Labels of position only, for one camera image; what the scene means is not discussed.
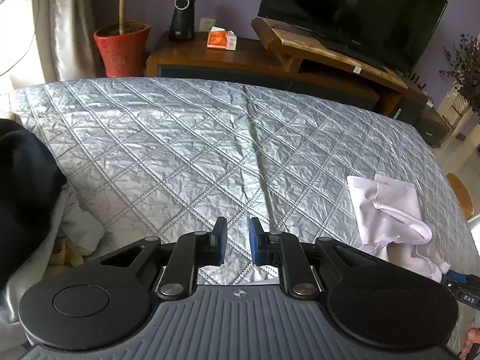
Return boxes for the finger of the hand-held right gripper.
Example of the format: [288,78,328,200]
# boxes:
[440,269,469,286]

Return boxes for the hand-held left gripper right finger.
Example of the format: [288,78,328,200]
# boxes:
[248,217,376,301]

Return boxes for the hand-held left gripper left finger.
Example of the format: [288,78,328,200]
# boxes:
[100,216,228,301]

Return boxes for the lavender garment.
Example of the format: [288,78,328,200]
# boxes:
[347,173,451,283]

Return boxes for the person's right hand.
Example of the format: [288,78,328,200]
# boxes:
[460,327,480,360]

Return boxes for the orange wooden chair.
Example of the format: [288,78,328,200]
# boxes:
[445,172,476,221]

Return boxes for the grey quilted bedspread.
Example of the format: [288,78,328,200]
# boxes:
[0,77,480,360]

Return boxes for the pale grey-green garment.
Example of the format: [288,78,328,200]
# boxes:
[0,184,106,347]

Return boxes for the khaki garment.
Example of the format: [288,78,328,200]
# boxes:
[52,237,86,268]

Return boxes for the dark wooden cabinet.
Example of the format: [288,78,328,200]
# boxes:
[145,31,451,148]

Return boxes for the navy jacket orange lining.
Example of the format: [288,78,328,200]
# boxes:
[0,118,69,289]

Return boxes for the orange tissue box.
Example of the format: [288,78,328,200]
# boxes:
[207,26,238,51]

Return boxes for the dried purple flowers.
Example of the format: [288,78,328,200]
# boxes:
[439,34,480,114]

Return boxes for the red plant pot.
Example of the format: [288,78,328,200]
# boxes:
[94,21,152,79]

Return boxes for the black cylindrical speaker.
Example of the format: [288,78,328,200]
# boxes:
[168,0,197,43]

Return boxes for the black television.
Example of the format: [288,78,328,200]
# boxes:
[258,0,449,76]

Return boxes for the beige curtain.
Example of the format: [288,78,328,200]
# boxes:
[35,0,104,83]

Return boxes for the black fan cable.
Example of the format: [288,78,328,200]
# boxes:
[0,0,43,77]

